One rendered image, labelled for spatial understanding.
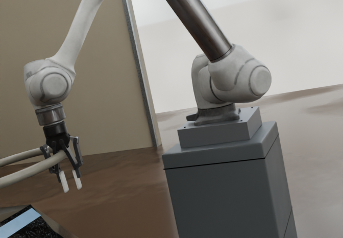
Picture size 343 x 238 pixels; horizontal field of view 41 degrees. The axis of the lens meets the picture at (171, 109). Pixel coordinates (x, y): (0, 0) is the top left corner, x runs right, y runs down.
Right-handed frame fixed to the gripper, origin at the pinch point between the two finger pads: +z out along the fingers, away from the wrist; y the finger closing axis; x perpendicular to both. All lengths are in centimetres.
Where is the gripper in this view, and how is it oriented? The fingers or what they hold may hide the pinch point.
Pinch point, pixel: (70, 180)
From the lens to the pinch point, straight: 161.4
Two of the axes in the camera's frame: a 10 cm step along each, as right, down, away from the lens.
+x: -0.8, 1.4, -9.9
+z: 2.6, 9.6, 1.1
